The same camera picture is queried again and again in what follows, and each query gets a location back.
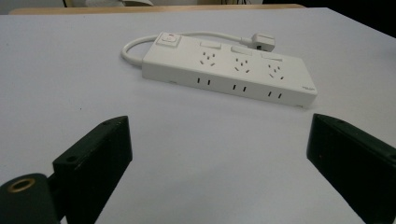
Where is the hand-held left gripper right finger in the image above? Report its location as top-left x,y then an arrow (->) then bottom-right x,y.
305,113 -> 396,224

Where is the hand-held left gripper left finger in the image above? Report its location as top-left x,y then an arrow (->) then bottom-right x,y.
51,115 -> 134,224

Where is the white power strip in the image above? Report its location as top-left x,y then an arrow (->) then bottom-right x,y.
141,31 -> 318,109

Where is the white power plug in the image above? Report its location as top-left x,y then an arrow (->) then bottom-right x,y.
250,32 -> 276,53

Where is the white power cable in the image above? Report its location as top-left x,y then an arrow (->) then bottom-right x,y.
120,30 -> 254,67

